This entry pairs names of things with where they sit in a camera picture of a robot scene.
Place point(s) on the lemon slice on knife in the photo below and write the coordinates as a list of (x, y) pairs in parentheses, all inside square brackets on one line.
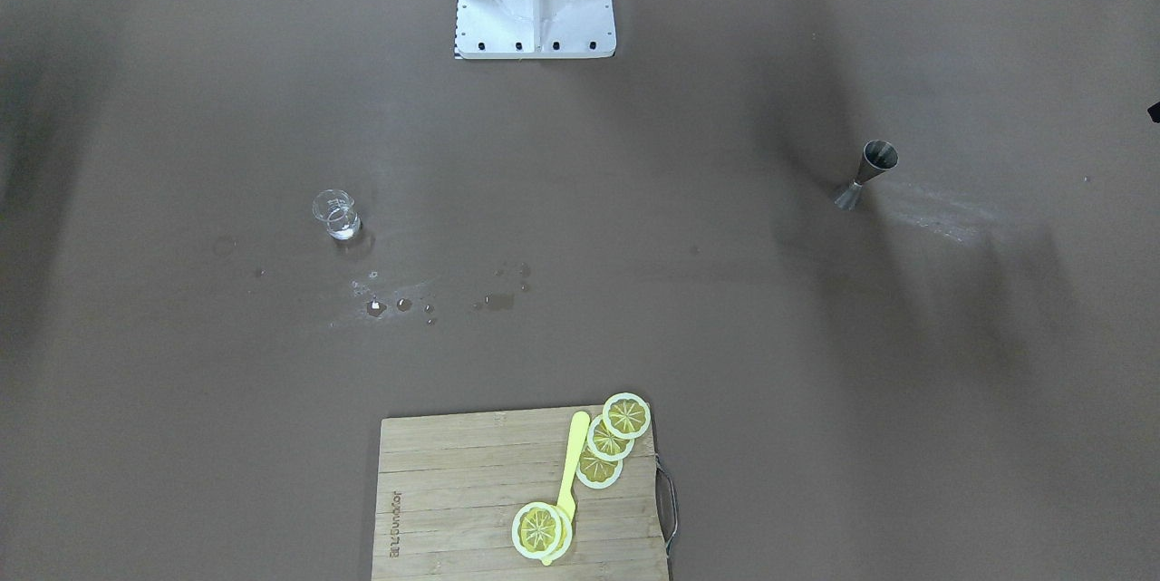
[(541, 532)]

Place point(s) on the steel double jigger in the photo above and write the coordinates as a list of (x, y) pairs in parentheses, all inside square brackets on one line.
[(877, 157)]

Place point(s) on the small clear glass cup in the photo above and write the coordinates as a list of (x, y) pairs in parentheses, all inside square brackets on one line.
[(336, 210)]

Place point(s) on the yellow plastic knife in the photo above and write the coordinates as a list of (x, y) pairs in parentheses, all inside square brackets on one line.
[(565, 505)]

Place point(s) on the wooden cutting board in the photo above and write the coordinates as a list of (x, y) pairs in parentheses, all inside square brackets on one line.
[(449, 486)]

